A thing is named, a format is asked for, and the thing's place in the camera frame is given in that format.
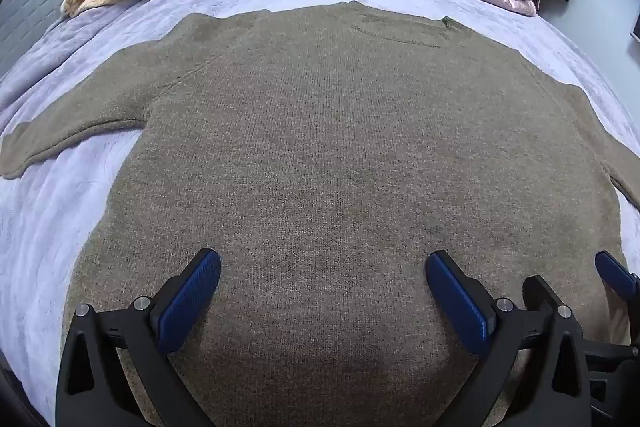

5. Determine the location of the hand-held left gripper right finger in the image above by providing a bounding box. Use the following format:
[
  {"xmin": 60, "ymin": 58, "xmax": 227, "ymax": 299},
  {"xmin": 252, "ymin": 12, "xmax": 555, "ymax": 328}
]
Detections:
[{"xmin": 425, "ymin": 250, "xmax": 592, "ymax": 427}]

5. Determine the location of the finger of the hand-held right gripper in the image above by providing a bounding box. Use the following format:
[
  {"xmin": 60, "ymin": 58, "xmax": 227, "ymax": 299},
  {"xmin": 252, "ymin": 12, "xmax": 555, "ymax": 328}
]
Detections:
[
  {"xmin": 522, "ymin": 275, "xmax": 583, "ymax": 333},
  {"xmin": 595, "ymin": 251, "xmax": 640, "ymax": 305}
]

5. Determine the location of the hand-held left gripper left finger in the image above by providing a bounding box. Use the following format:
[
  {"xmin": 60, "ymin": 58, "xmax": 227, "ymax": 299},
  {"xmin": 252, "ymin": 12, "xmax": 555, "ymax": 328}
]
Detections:
[{"xmin": 56, "ymin": 248, "xmax": 222, "ymax": 427}]

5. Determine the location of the olive brown knit sweater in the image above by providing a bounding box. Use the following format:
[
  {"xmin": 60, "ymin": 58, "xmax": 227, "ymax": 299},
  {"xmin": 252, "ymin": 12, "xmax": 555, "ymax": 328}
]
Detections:
[{"xmin": 0, "ymin": 0, "xmax": 640, "ymax": 427}]

